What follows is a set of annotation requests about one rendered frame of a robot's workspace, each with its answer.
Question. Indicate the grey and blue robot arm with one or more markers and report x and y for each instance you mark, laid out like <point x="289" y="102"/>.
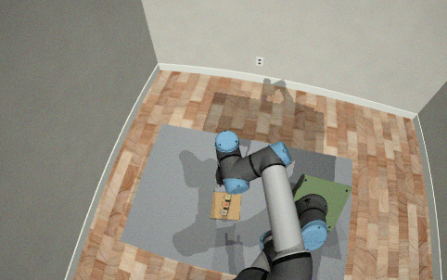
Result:
<point x="288" y="230"/>

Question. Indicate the tan flat mat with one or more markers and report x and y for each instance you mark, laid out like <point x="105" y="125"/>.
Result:
<point x="233" y="212"/>

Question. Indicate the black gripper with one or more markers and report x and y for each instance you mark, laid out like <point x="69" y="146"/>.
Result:
<point x="219" y="178"/>

